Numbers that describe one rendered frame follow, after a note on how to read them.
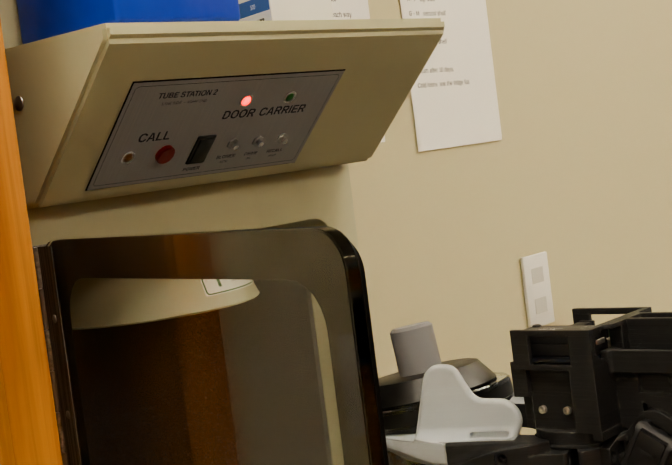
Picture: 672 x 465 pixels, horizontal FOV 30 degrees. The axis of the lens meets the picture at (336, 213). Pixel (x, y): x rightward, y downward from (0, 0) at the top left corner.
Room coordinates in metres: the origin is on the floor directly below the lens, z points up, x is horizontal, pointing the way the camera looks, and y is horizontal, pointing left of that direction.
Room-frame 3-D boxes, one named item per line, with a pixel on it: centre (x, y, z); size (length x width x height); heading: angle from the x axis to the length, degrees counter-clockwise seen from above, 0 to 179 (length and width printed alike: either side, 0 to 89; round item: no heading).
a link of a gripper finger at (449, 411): (0.73, -0.05, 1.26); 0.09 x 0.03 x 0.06; 71
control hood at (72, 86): (0.87, 0.05, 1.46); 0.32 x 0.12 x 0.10; 138
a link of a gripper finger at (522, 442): (0.71, -0.09, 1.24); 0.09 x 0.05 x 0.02; 71
